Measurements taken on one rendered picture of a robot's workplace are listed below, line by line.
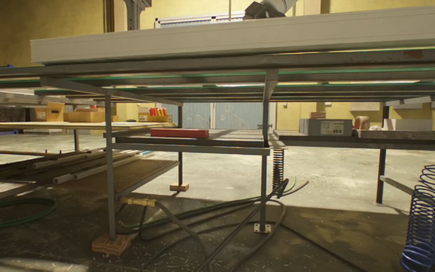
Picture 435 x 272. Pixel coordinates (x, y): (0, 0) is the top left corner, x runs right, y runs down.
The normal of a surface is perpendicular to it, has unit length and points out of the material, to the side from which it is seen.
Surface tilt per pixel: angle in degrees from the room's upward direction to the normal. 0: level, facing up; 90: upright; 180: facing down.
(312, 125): 90
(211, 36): 90
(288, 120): 90
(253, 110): 90
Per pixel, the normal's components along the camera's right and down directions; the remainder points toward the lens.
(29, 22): -0.19, 0.08
